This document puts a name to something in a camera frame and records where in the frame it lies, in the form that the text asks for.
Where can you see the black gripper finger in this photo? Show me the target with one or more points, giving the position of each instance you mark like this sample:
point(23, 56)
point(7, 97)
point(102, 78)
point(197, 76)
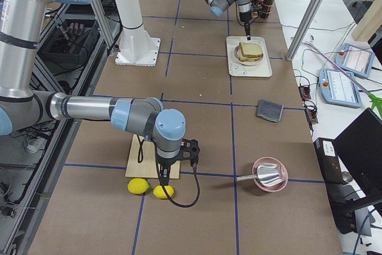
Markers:
point(247, 28)
point(164, 173)

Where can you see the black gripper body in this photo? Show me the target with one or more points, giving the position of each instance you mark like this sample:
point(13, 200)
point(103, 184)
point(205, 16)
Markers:
point(165, 163)
point(245, 17)

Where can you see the brown bread slice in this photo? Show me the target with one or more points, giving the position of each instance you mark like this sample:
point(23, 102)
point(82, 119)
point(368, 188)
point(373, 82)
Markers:
point(250, 60)
point(250, 50)

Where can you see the round cream plate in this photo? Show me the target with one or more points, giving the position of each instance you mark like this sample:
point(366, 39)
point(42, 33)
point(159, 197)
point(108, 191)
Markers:
point(237, 51)

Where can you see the cream bear serving tray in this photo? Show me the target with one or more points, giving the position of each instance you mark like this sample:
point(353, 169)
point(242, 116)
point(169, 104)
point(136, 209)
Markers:
point(263, 69)

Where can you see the wooden cutting board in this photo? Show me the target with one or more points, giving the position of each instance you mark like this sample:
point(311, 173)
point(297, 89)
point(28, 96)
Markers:
point(146, 169)

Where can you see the yellow lemon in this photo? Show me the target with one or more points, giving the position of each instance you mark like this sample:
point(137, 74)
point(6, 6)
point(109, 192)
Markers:
point(138, 186)
point(163, 192)

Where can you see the metal scoop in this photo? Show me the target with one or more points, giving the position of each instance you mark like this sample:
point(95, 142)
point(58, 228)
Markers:
point(266, 174)

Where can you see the folded grey cloth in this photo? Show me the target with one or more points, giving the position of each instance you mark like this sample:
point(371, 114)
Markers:
point(269, 111)

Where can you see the pink bowl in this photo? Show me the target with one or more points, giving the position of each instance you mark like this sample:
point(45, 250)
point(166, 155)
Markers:
point(270, 160)

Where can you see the blue teach pendant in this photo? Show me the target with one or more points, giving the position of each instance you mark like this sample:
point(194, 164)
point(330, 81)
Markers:
point(337, 89)
point(355, 59)

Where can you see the green reacher grabber tool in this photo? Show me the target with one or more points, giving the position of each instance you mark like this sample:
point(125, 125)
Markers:
point(376, 101)

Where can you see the copper wire bottle rack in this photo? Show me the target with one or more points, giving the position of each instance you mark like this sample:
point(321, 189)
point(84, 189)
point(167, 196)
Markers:
point(261, 8)

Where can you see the aluminium frame post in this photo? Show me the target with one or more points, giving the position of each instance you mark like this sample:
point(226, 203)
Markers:
point(304, 26)

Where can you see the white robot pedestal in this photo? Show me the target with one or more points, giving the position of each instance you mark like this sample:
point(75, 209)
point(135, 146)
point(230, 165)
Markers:
point(136, 47)

